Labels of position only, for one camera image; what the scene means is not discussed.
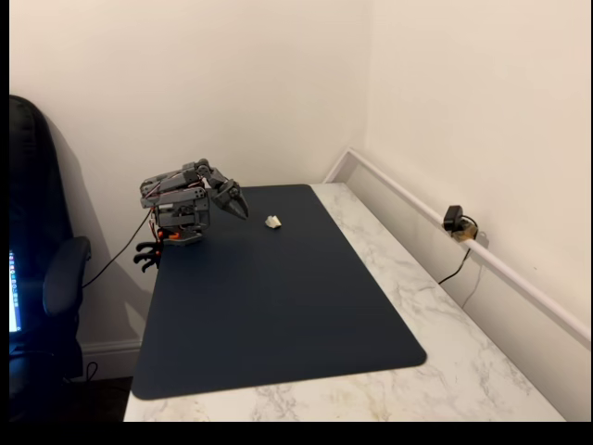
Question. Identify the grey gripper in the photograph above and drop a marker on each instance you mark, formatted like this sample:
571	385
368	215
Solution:
228	197

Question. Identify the small white object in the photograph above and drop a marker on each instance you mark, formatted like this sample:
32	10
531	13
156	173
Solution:
273	222

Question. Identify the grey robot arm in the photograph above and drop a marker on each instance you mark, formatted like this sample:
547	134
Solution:
178	204

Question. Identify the dark blue desk mat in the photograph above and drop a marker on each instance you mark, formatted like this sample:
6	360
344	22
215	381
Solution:
278	301

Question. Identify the black clamp with orange tips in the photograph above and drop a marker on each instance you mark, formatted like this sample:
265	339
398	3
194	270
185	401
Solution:
147	259

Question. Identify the white baseboard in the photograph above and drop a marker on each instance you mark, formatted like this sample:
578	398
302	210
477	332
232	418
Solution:
111	353

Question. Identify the black office chair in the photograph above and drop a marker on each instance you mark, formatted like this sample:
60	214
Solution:
37	208

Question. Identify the black webcam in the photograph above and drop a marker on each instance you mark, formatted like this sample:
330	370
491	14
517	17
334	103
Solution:
452	217

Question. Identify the laptop screen edge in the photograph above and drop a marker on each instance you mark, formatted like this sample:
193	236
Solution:
14	292

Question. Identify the brown webcam mount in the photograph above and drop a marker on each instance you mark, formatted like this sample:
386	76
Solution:
465	233

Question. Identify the white wall ledge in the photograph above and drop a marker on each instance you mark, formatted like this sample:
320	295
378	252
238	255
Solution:
486	252

